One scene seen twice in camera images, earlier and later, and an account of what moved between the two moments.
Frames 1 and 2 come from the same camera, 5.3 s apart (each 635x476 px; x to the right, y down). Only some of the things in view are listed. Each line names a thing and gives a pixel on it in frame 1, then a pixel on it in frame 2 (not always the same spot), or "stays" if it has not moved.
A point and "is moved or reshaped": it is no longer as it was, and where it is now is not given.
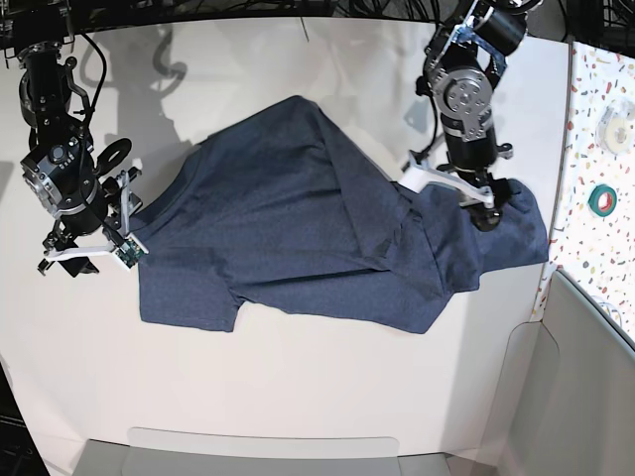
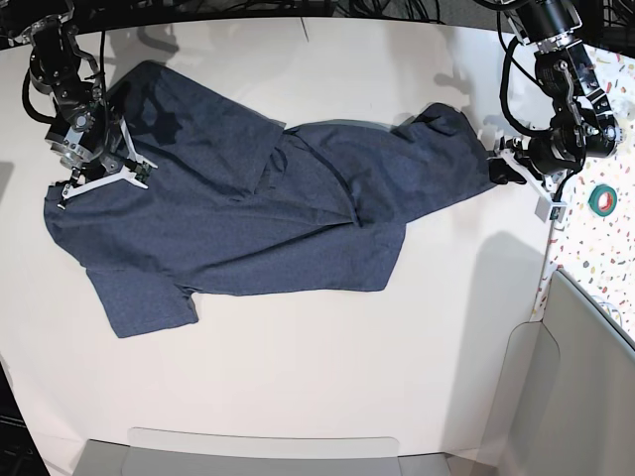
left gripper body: (96, 226) -> (96, 146)
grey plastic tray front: (174, 452) stays
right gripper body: (485, 214) -> (513, 163)
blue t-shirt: (280, 211) is moved or reshaped
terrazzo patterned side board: (593, 238) stays
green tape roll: (602, 200) stays
